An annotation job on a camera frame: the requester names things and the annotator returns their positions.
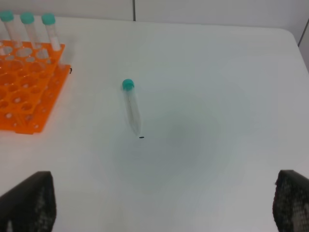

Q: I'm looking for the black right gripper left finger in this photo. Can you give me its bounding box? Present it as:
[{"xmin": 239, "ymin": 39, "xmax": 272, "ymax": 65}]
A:
[{"xmin": 0, "ymin": 171, "xmax": 56, "ymax": 232}]

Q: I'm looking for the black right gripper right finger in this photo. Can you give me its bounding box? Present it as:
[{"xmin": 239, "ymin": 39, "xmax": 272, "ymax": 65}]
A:
[{"xmin": 272, "ymin": 170, "xmax": 309, "ymax": 232}]

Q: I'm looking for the teal capped test tube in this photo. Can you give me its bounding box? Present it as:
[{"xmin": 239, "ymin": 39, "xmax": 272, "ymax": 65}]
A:
[{"xmin": 122, "ymin": 79, "xmax": 141, "ymax": 137}]

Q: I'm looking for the orange test tube rack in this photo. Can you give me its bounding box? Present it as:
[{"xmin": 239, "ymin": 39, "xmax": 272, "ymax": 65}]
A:
[{"xmin": 0, "ymin": 40, "xmax": 71, "ymax": 134}]

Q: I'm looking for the teal capped tube far right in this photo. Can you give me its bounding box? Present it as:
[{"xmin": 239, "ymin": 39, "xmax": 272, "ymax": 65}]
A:
[{"xmin": 41, "ymin": 13, "xmax": 61, "ymax": 55}]

